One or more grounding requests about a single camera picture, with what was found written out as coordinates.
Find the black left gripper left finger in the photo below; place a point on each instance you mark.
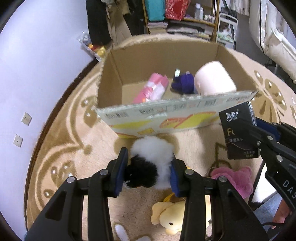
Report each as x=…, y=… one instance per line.
x=61, y=218

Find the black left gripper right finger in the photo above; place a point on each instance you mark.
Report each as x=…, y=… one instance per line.
x=232, y=218

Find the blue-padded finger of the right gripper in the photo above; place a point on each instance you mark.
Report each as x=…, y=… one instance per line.
x=261, y=135

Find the black Face tissue pack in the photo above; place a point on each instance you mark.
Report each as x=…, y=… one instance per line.
x=237, y=148

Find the pink strawberry bear plush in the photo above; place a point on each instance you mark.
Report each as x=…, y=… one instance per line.
x=240, y=179

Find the black white fluffy pompom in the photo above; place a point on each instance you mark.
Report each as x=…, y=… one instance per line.
x=150, y=164

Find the yellow dog plush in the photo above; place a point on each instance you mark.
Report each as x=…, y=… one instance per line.
x=169, y=213

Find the pale pink soft cube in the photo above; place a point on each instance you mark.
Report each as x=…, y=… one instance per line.
x=212, y=79

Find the beige patterned rug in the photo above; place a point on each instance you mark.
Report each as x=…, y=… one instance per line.
x=80, y=143

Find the white folded mattress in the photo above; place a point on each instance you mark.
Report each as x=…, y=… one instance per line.
x=267, y=26

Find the purple white plush doll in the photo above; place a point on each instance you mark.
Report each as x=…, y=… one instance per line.
x=183, y=83

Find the cardboard box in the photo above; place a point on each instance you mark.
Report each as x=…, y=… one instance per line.
x=168, y=85

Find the pink plush toy in box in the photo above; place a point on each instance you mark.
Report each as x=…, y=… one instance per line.
x=153, y=90

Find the white curtain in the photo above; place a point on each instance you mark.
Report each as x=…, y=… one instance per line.
x=240, y=6

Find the wooden shelf unit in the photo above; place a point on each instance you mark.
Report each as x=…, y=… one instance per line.
x=200, y=21

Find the plastic bag of snacks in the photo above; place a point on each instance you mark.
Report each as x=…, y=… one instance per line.
x=98, y=52

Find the black hanging coat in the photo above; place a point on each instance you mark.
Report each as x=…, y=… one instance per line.
x=97, y=23

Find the red gift bag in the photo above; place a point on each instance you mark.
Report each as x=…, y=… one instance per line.
x=176, y=9

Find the beige hanging coat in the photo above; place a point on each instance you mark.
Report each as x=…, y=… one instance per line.
x=117, y=26

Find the stack of books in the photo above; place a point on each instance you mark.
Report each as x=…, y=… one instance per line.
x=157, y=27

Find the teal bag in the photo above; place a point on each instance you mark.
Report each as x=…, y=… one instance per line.
x=155, y=10

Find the lower wall socket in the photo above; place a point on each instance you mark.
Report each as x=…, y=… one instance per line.
x=18, y=140

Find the wall socket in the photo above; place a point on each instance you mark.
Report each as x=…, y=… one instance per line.
x=26, y=119
x=18, y=140

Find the upper wall socket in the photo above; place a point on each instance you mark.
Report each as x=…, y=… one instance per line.
x=26, y=119

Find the white wire rack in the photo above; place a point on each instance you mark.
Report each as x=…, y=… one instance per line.
x=226, y=30

